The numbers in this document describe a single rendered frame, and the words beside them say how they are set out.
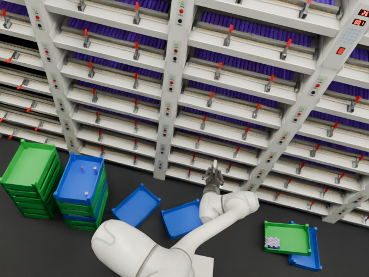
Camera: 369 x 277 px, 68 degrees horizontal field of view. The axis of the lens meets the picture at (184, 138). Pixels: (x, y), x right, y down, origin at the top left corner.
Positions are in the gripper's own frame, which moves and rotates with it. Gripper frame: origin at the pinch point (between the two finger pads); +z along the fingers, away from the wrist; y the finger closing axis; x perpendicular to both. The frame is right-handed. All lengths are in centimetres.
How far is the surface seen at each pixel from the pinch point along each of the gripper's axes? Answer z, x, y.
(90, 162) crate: -2, -21, -77
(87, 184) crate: -17, -25, -72
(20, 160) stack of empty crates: -13, -24, -117
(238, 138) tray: 17.2, 10.9, 10.8
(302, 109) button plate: 9, 45, 35
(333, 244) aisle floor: 14, -59, 107
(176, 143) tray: 21.3, -8.0, -26.2
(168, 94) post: 11.9, 32.1, -35.7
